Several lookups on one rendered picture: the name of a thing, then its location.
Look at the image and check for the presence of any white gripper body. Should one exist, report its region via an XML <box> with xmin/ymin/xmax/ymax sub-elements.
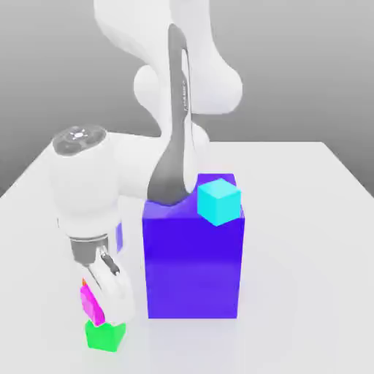
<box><xmin>86</xmin><ymin>259</ymin><xmax>136</xmax><ymax>326</ymax></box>

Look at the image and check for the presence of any small magenta cube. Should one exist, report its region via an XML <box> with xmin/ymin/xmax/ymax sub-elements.
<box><xmin>80</xmin><ymin>284</ymin><xmax>106</xmax><ymax>327</ymax></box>

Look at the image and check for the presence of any small green cube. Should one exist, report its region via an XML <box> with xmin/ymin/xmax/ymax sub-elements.
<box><xmin>84</xmin><ymin>318</ymin><xmax>127</xmax><ymax>353</ymax></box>

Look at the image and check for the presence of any large blue box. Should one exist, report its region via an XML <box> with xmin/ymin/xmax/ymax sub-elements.
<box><xmin>142</xmin><ymin>173</ymin><xmax>245</xmax><ymax>320</ymax></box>

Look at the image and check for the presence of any small cyan cube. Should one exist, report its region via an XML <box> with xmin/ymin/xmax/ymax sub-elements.
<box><xmin>196</xmin><ymin>178</ymin><xmax>243</xmax><ymax>228</ymax></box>

